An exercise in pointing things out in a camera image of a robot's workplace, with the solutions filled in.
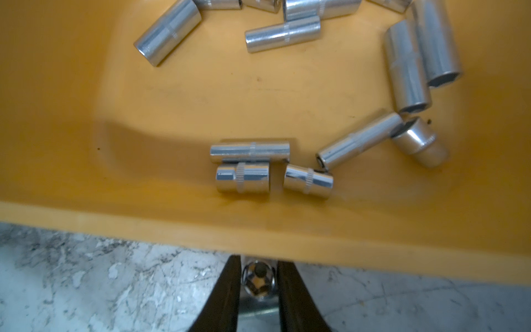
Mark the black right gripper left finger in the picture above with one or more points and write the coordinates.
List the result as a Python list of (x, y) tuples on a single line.
[(221, 310)]

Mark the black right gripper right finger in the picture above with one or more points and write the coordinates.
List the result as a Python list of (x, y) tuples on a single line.
[(297, 310)]

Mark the small knurled silver socket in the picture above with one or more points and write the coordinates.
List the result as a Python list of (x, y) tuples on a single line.
[(308, 181)]

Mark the knurled short silver socket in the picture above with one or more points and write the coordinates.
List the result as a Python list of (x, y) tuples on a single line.
[(243, 178)]

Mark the thin long silver socket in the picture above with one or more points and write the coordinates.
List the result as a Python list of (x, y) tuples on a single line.
[(250, 152)]

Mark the slanted long silver socket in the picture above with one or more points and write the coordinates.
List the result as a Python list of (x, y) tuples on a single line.
[(359, 140)]

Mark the stepped chrome silver socket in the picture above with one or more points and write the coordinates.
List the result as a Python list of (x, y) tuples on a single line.
[(418, 140)]

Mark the silver socket box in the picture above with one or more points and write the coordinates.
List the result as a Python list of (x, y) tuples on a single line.
[(436, 41)]

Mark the wide hex silver socket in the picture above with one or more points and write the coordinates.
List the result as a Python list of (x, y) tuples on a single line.
[(169, 30)]

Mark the yellow plastic storage box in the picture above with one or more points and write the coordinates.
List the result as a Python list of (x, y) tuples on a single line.
[(95, 139)]

